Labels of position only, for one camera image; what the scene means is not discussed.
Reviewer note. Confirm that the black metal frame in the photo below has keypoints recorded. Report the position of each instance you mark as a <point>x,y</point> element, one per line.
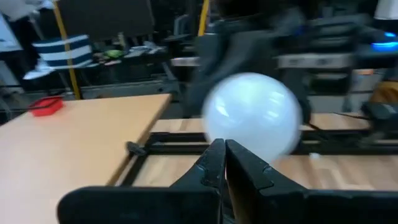
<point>174,140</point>

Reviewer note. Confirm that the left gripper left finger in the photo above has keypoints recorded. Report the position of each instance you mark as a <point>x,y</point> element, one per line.
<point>155,205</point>

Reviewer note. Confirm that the white lightbulb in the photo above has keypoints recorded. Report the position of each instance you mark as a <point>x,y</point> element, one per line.
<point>252,115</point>

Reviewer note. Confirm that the navy white striped bag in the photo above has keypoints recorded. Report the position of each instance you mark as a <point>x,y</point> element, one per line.
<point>62,51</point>

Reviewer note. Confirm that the red plastic box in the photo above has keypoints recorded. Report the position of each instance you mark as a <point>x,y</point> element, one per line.
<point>46,106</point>

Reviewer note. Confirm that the white board panel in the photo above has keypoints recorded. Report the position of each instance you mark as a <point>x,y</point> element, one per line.
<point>7,34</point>

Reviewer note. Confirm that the black monitor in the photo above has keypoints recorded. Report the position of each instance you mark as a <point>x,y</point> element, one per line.
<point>105,18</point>

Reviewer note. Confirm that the beige desk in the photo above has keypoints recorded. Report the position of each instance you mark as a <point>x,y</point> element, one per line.
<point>68,149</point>

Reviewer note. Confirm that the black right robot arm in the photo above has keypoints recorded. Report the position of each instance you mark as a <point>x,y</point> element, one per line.
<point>242,46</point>

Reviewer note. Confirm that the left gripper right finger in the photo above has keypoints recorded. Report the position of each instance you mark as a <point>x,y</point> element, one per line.
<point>280,205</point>

